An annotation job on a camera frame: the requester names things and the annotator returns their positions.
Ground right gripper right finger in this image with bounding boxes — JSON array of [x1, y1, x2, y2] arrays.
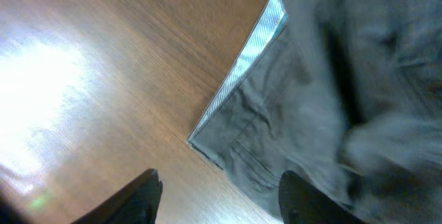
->
[[278, 171, 363, 224]]

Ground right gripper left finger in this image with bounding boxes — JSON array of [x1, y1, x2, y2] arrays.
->
[[74, 169, 163, 224]]

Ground grey shorts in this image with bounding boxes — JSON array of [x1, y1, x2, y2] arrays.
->
[[188, 0, 441, 223]]

